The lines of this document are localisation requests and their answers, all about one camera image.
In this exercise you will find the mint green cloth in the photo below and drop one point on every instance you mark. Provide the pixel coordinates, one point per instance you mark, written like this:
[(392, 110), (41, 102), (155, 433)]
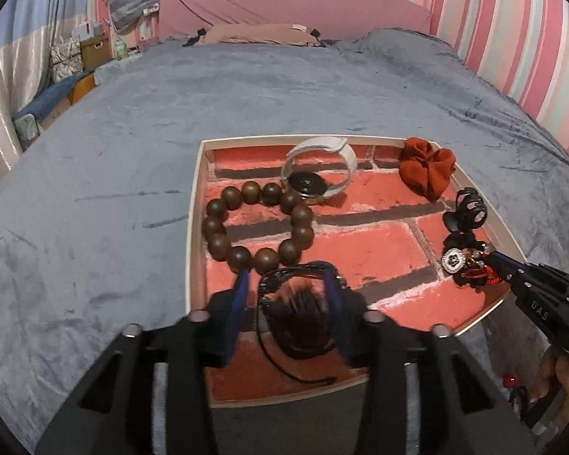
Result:
[(110, 70)]

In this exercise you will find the cream satin curtain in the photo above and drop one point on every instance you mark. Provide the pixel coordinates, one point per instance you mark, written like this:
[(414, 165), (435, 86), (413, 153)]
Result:
[(24, 69)]

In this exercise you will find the black white patterned bag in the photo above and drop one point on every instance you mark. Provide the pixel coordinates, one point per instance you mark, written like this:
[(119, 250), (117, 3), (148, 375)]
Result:
[(65, 59)]

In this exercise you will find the person's right hand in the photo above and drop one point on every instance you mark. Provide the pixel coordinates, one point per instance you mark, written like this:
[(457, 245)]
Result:
[(554, 364)]

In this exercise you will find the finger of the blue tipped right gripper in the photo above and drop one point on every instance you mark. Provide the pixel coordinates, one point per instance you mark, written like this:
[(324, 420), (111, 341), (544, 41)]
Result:
[(505, 267)]

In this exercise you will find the white tray with brick liner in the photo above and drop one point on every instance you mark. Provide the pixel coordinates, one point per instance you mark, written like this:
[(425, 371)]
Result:
[(385, 240)]

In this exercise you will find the brown cardboard storage box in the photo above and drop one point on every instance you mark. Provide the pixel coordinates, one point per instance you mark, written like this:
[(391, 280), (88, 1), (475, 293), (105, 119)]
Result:
[(95, 52)]

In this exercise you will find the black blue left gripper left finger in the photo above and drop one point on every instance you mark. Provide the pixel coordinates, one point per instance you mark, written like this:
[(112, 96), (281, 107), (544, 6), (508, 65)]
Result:
[(148, 388)]

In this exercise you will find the orange wooden stool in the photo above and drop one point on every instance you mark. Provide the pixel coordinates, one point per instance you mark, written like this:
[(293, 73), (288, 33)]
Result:
[(82, 87)]

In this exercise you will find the red tassel charm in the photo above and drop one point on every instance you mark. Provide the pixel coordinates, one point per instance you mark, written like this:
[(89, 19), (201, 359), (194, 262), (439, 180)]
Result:
[(475, 272)]

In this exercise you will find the black bow with square charm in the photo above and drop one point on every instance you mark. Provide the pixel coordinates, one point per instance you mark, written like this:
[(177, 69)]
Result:
[(454, 243)]

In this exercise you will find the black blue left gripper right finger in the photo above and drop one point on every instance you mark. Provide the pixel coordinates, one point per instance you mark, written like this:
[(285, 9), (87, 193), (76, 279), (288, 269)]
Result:
[(422, 379)]

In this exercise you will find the pink bed headboard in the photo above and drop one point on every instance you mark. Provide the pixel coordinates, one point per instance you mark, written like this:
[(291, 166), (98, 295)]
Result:
[(334, 19)]

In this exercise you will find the rust red scrunchie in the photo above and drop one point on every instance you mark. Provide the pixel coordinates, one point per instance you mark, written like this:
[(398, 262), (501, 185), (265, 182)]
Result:
[(425, 170)]

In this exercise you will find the white strap smartwatch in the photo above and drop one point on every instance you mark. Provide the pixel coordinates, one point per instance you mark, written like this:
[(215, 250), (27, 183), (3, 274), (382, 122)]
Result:
[(310, 184)]

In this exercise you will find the beige pillow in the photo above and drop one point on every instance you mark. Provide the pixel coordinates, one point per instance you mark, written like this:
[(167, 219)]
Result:
[(279, 34)]

